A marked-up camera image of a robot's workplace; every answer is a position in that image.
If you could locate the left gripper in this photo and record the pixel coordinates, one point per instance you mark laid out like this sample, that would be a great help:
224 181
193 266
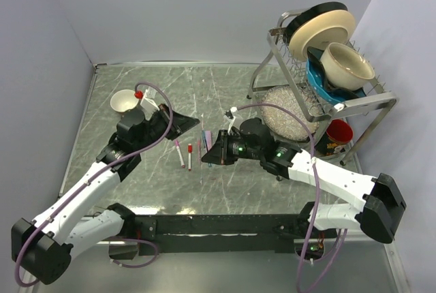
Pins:
180 123

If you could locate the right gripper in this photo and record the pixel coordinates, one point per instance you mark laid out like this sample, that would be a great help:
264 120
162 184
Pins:
219 154

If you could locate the blue pen refill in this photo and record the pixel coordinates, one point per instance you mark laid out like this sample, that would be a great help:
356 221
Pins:
204 141

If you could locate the pink highlighter pen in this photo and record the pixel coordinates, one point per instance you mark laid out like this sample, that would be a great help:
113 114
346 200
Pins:
208 139

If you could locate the pink thin pen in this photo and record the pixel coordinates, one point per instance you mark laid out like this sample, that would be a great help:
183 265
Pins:
199 150

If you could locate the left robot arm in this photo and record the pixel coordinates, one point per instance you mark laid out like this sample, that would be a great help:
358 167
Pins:
46 245

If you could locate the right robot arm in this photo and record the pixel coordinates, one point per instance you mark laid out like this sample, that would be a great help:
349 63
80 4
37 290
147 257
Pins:
371 204

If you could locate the small white bowl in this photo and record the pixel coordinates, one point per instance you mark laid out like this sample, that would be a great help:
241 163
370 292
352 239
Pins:
124 100

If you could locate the speckled glass plate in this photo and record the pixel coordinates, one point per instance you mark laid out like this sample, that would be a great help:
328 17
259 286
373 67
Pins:
280 122

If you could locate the black base bar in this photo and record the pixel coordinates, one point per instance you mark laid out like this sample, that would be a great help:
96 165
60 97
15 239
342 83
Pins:
217 233

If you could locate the blue dotted bowl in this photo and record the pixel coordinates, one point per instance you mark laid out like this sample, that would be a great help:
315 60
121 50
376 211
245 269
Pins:
316 77

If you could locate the red black mug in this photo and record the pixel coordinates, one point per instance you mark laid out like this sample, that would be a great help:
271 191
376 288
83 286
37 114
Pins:
333 139

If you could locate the cream ceramic bowl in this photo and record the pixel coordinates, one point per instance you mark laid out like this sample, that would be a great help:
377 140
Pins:
345 68

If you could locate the black plate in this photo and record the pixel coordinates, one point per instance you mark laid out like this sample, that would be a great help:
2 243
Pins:
308 15

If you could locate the metal dish rack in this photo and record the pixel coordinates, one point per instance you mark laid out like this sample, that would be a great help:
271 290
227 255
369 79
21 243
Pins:
313 106

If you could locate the large cream plate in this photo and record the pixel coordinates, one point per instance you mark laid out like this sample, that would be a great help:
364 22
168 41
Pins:
334 26

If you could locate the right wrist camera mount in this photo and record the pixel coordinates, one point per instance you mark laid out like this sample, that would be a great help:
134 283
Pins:
234 119

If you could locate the aluminium frame rail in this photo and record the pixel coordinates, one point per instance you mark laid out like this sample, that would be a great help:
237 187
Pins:
375 233

